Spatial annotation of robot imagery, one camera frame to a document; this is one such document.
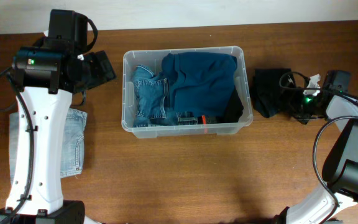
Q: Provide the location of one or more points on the light blue jeans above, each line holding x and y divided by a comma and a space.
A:
73, 149

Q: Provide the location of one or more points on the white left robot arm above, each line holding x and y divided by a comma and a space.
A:
36, 192

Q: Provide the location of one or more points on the clear plastic storage bin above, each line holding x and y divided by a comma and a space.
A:
153, 60

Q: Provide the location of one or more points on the dark blue jeans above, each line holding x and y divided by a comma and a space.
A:
153, 109

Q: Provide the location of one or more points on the black shirt white logo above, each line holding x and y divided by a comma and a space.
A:
266, 93

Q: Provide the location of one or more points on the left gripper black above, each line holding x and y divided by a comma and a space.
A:
99, 71

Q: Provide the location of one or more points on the black shorts red grey waistband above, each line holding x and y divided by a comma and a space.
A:
232, 113

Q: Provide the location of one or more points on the navy blue shirt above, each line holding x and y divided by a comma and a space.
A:
200, 82

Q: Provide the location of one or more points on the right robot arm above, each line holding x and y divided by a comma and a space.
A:
338, 179

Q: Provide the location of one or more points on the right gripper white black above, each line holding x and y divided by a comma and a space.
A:
298, 93

